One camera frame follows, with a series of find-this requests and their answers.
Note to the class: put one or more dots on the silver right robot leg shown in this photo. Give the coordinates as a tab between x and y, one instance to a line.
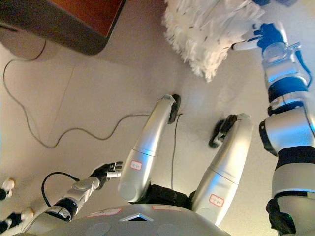
226	167

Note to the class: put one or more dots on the grey robot torso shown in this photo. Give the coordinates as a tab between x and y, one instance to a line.
123	223

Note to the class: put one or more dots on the black right robot foot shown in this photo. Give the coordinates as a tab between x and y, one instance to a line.
220	132

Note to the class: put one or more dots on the black left robot foot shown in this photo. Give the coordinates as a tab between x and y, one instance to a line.
175	108

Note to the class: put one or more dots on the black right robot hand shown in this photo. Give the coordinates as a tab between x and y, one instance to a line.
269	34

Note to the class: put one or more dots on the silver robot leg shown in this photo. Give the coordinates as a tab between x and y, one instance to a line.
226	167
147	147

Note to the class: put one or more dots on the black robot foot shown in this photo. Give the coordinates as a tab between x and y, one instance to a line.
220	132
175	108

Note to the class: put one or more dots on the brown table with dark edge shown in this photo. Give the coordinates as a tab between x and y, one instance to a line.
61	24

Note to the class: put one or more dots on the silver left robot leg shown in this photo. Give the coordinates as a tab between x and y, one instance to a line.
147	147

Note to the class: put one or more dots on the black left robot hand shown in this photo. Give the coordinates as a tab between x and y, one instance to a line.
105	172

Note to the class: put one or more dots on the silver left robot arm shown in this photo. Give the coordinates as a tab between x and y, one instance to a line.
73	194

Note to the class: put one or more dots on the black furniture leg cream tip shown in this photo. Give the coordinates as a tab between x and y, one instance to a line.
7	186
17	217

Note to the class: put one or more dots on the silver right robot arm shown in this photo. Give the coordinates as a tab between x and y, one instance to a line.
288	130

